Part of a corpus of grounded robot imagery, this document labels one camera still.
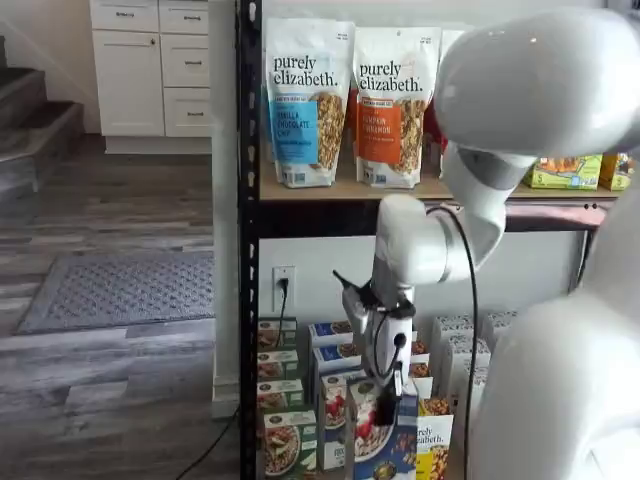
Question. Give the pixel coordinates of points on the wooden shelf board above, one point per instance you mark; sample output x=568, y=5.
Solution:
x=320, y=192

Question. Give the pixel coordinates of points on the white wall outlet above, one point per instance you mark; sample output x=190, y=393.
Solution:
x=276, y=305

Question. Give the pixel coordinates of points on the blue purely elizabeth granola bag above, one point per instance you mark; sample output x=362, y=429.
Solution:
x=305, y=100
x=267, y=125

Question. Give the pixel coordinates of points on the blue label granola box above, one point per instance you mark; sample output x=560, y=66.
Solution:
x=325, y=332
x=330, y=357

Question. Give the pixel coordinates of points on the blue white berry oatmeal box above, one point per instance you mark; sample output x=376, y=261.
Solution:
x=380, y=450
x=335, y=400

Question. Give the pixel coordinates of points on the grey patterned doormat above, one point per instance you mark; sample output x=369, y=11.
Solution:
x=125, y=295

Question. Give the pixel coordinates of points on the yellow Bobo's snack box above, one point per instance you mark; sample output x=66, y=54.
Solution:
x=615, y=175

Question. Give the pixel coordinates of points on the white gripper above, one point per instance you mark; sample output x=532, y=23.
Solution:
x=387, y=350

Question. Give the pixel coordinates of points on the yellow purely elizabeth box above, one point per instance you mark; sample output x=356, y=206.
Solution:
x=435, y=445
x=424, y=385
x=421, y=350

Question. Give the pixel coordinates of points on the green Bobo's apple pie box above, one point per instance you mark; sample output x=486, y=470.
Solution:
x=565, y=175

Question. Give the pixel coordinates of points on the orange purely elizabeth granola bag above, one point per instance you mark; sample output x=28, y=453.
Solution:
x=395, y=100

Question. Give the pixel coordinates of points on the black metal shelf rack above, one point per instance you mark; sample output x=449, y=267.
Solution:
x=248, y=250

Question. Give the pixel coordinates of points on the dark wooden staircase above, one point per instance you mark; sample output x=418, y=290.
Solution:
x=30, y=110

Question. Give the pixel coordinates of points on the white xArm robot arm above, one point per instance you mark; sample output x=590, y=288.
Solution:
x=540, y=85

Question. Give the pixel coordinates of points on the white kitchen cabinet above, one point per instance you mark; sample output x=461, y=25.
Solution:
x=130, y=85

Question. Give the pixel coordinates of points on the green oatmeal box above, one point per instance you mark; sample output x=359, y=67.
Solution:
x=290, y=442
x=277, y=365
x=280, y=395
x=272, y=334

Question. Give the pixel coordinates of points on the white patterned pantry box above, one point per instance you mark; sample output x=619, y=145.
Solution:
x=500, y=320
x=452, y=327
x=465, y=350
x=462, y=400

